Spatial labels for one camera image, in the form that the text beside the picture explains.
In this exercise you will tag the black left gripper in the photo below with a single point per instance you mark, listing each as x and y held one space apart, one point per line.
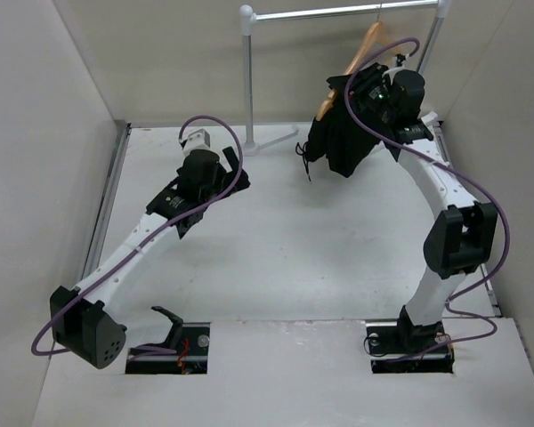
227 177

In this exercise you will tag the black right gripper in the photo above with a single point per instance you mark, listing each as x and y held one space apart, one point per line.
361 81

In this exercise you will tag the black trousers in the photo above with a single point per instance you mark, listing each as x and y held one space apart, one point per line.
336 136

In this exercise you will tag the wooden clothes hanger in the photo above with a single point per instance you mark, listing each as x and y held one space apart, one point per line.
376 34

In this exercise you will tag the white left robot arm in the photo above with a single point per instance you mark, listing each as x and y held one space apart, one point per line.
85 319

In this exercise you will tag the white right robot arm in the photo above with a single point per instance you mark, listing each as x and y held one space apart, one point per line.
458 243

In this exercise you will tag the white clothes rack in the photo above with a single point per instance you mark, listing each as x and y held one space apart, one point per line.
290 47

